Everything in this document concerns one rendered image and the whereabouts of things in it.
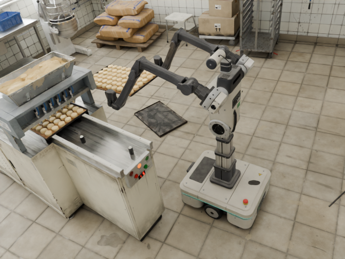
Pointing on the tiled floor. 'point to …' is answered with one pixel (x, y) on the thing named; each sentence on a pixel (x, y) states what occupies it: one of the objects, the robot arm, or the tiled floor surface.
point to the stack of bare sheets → (160, 118)
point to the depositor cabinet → (45, 167)
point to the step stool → (181, 22)
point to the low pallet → (129, 42)
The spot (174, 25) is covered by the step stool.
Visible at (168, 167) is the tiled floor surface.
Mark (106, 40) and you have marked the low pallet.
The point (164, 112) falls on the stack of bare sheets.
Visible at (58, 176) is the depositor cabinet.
